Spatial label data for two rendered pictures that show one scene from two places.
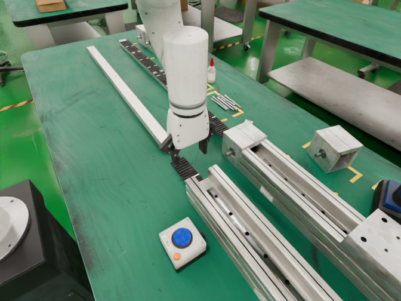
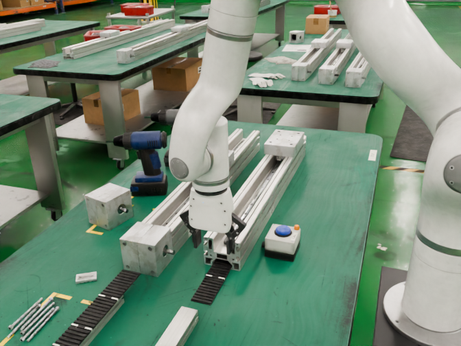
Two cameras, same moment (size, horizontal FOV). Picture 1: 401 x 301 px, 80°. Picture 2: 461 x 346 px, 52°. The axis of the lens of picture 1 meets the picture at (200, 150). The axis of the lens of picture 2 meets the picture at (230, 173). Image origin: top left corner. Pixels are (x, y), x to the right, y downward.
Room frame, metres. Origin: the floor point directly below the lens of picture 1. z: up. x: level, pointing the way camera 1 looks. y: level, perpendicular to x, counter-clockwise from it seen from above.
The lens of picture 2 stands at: (0.98, 0.83, 1.52)
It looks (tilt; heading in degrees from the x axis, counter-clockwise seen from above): 25 degrees down; 234
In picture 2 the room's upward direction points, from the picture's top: 1 degrees counter-clockwise
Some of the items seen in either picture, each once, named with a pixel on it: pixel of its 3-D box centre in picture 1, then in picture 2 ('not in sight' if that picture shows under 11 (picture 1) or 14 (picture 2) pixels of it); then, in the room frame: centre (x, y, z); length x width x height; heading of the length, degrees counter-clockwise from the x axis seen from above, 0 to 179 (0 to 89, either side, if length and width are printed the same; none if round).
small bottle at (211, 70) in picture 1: (211, 70); not in sight; (1.03, -0.05, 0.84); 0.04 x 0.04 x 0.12
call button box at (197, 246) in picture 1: (185, 241); (279, 241); (0.24, 0.03, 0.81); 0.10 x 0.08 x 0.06; 123
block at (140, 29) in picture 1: (145, 35); not in sight; (1.50, 0.33, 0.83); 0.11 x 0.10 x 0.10; 124
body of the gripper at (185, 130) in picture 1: (188, 123); (211, 204); (0.45, 0.03, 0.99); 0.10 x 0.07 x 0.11; 123
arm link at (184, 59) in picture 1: (185, 65); (208, 147); (0.45, 0.03, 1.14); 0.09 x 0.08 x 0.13; 22
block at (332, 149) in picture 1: (329, 150); (112, 206); (0.52, -0.40, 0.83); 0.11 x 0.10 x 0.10; 109
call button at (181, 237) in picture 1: (182, 237); (282, 231); (0.23, 0.04, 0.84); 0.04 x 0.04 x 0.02
